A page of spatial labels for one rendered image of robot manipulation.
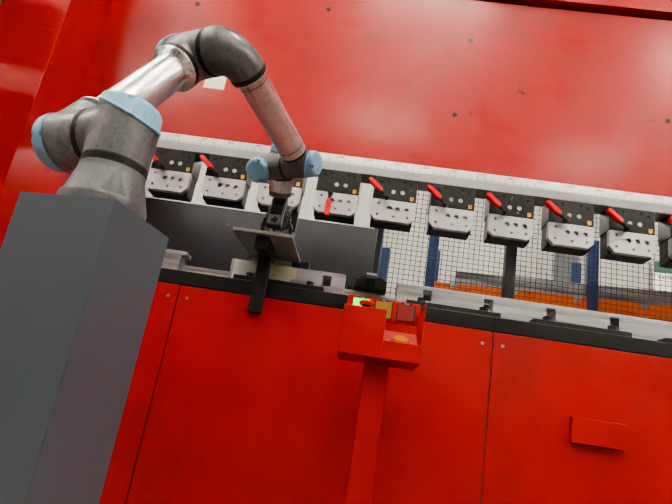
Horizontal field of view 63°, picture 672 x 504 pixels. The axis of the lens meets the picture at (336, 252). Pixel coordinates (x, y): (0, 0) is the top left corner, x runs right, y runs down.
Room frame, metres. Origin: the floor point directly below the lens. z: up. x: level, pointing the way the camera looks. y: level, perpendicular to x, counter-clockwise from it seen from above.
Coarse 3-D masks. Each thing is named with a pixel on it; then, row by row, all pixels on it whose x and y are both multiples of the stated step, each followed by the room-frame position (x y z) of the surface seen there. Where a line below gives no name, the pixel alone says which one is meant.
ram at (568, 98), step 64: (128, 0) 1.85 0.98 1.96; (192, 0) 1.83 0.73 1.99; (256, 0) 1.81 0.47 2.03; (320, 0) 1.79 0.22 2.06; (384, 0) 1.77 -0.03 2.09; (448, 0) 1.75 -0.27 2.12; (128, 64) 1.84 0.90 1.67; (320, 64) 1.78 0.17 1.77; (384, 64) 1.76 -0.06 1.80; (448, 64) 1.74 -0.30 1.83; (512, 64) 1.72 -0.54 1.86; (576, 64) 1.71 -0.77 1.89; (640, 64) 1.69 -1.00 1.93; (192, 128) 1.81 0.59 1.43; (256, 128) 1.80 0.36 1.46; (320, 128) 1.78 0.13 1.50; (384, 128) 1.76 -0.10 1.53; (448, 128) 1.74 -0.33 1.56; (512, 128) 1.72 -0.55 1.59; (576, 128) 1.71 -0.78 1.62; (640, 128) 1.69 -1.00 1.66; (512, 192) 1.72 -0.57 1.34; (640, 192) 1.69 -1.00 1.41
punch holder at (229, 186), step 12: (216, 156) 1.80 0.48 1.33; (228, 156) 1.80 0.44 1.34; (216, 168) 1.80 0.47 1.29; (228, 168) 1.80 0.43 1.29; (240, 168) 1.80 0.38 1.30; (204, 180) 1.80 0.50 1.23; (216, 180) 1.80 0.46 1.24; (228, 180) 1.80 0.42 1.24; (240, 180) 1.79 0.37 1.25; (204, 192) 1.80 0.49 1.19; (216, 192) 1.80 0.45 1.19; (228, 192) 1.79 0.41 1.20; (240, 192) 1.79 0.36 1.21; (216, 204) 1.87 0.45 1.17; (228, 204) 1.85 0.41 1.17; (240, 204) 1.83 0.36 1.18
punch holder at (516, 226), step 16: (496, 192) 1.72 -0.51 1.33; (496, 208) 1.72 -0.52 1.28; (512, 208) 1.72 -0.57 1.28; (528, 208) 1.72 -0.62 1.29; (496, 224) 1.72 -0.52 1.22; (512, 224) 1.72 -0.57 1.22; (528, 224) 1.71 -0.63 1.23; (496, 240) 1.76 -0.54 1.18; (512, 240) 1.74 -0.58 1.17; (528, 240) 1.73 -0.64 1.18
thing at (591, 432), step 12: (576, 420) 1.58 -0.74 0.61; (588, 420) 1.57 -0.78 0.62; (576, 432) 1.58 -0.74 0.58; (588, 432) 1.57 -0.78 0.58; (600, 432) 1.57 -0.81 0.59; (612, 432) 1.57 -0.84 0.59; (624, 432) 1.57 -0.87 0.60; (588, 444) 1.58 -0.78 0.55; (600, 444) 1.57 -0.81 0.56; (612, 444) 1.57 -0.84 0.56; (624, 444) 1.57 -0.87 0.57
